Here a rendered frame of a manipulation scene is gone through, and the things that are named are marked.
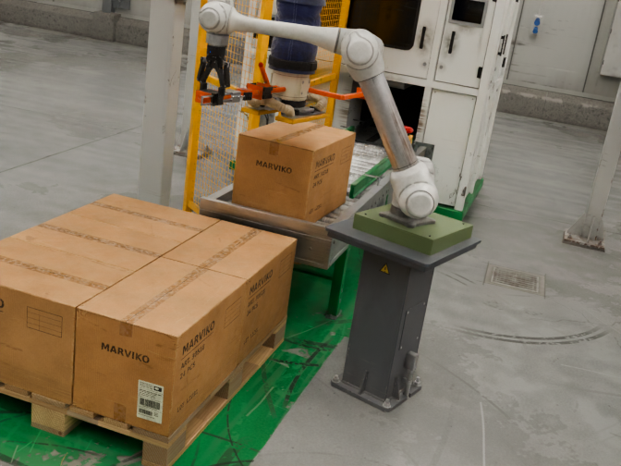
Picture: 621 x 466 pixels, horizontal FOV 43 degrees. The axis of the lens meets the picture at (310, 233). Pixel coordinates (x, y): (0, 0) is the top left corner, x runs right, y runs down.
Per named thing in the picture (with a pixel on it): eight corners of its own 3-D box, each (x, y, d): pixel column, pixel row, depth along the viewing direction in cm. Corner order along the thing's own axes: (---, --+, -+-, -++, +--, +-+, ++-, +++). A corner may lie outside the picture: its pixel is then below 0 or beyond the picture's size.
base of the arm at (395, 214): (442, 222, 341) (444, 210, 339) (411, 228, 325) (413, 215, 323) (407, 209, 352) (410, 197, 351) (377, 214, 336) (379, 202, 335)
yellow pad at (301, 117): (312, 113, 388) (313, 103, 387) (330, 116, 384) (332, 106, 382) (273, 119, 360) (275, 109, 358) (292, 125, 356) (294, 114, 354)
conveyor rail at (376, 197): (415, 170, 595) (420, 145, 589) (422, 171, 594) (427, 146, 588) (319, 264, 386) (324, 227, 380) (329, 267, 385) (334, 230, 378)
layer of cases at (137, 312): (109, 265, 415) (114, 192, 402) (286, 314, 389) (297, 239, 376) (-62, 361, 307) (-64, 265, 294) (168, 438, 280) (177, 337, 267)
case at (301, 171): (279, 187, 452) (288, 117, 439) (345, 202, 439) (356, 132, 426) (230, 211, 399) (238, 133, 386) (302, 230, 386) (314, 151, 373)
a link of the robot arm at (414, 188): (441, 201, 324) (447, 216, 303) (404, 215, 326) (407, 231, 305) (371, 20, 303) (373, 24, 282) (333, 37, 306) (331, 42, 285)
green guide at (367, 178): (407, 148, 593) (410, 136, 590) (421, 151, 590) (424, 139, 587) (348, 198, 448) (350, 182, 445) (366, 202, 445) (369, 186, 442)
